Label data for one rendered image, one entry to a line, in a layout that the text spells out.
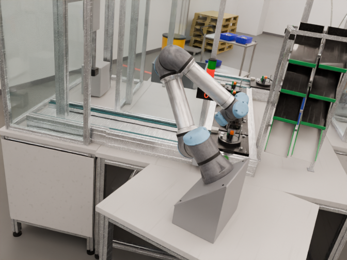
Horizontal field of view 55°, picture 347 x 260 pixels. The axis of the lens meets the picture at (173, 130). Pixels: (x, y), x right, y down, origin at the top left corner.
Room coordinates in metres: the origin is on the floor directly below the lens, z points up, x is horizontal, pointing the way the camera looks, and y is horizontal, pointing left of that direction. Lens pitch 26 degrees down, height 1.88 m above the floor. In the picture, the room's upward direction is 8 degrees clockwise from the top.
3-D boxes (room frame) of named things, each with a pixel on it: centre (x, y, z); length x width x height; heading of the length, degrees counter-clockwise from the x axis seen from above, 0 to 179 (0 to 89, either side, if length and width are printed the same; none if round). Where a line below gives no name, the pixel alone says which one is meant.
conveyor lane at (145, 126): (1.88, -0.05, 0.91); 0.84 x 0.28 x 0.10; 83
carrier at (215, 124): (2.08, -0.38, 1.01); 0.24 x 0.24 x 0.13; 83
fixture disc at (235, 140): (1.82, -0.35, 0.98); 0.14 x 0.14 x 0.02
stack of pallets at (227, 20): (9.14, -0.70, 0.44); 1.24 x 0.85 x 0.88; 154
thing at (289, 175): (2.26, -0.40, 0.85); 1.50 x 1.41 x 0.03; 83
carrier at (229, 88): (2.81, -0.47, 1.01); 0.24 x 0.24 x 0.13; 83
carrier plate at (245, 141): (1.82, -0.35, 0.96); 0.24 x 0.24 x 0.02; 83
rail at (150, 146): (1.70, -0.05, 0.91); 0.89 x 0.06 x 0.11; 83
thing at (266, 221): (1.32, -0.25, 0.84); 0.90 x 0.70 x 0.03; 64
